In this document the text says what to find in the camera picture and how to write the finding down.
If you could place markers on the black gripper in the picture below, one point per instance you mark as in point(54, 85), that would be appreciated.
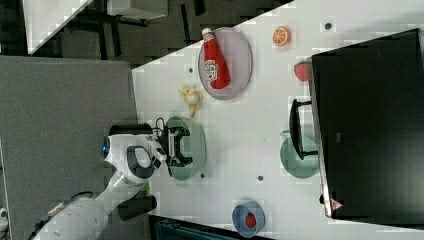
point(170, 138)

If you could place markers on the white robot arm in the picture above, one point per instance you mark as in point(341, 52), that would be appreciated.
point(134, 151)

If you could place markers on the yellow plush banana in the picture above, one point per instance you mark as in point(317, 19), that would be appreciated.
point(192, 97)

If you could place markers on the red plush ketchup bottle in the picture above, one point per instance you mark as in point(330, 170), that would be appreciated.
point(214, 62)

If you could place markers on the grey round plate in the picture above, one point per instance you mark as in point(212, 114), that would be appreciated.
point(237, 54)

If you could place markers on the blue bowl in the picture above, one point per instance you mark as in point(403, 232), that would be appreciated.
point(239, 214)

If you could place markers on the red toy in bowl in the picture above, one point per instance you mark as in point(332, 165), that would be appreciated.
point(250, 220)

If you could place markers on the mint green mug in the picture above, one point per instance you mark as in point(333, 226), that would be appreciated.
point(301, 168)

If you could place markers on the red plush strawberry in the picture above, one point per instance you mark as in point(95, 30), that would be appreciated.
point(301, 71)

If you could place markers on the orange slice toy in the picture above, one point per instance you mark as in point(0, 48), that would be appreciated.
point(281, 36)

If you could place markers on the silver toaster oven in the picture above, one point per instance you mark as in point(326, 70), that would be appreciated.
point(368, 116)

